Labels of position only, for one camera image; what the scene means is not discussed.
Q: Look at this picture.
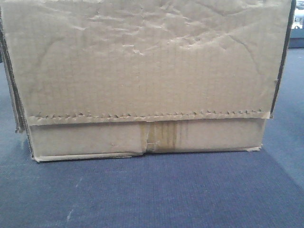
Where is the grey background furniture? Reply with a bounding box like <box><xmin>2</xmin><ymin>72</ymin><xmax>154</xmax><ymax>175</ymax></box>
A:
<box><xmin>287</xmin><ymin>0</ymin><xmax>304</xmax><ymax>49</ymax></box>

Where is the large brown cardboard box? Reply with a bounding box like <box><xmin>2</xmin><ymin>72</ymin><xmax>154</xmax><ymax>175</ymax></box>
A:
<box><xmin>0</xmin><ymin>0</ymin><xmax>295</xmax><ymax>162</ymax></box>

